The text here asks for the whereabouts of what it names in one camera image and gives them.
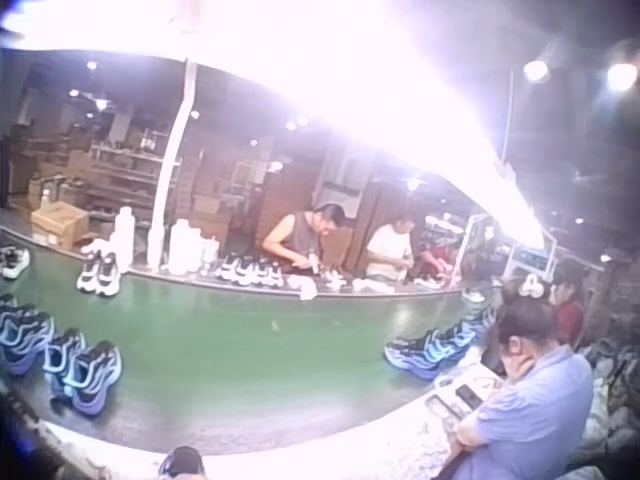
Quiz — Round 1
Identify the wide white plastic jug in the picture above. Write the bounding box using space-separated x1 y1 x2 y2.
168 218 202 275

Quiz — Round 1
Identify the blue sneaker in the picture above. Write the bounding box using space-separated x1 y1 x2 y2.
0 310 56 377
42 327 87 397
0 293 31 326
64 339 124 417

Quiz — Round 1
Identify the round ceiling lamp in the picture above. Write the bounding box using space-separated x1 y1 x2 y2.
605 62 639 93
522 58 550 84

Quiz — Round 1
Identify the dark sneaker with white sole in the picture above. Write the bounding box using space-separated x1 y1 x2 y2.
157 444 207 480

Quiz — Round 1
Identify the stack of cardboard cartons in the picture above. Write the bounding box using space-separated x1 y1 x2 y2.
4 84 94 211

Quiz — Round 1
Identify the green conveyor belt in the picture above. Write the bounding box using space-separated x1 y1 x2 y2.
0 227 501 454

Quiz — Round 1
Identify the row of white black sneakers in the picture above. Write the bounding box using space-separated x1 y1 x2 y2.
214 253 286 289

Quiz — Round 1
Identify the heap of shoe parts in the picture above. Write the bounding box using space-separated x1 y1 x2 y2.
579 337 640 454

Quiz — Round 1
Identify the white and black sneaker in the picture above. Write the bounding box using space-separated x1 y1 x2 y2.
0 244 31 280
97 251 121 297
76 249 103 293

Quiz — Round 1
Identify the row of blue sneakers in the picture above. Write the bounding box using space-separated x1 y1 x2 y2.
383 304 497 382

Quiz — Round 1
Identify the open cardboard box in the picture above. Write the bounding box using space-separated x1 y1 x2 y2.
30 199 92 250

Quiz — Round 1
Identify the black phone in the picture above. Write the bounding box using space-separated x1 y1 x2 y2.
453 383 485 410

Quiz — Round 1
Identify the storage shelf with goods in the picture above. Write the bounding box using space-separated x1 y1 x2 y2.
82 127 182 214

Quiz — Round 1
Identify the tall white plastic bottle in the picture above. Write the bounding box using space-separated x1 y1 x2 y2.
111 207 137 271

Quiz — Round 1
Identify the white cloth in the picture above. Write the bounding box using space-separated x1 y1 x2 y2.
293 276 320 302

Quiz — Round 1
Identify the white support pole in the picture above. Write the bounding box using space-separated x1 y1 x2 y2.
146 59 197 271

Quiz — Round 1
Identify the small white plastic bottle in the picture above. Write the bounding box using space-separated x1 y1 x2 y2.
199 236 222 274

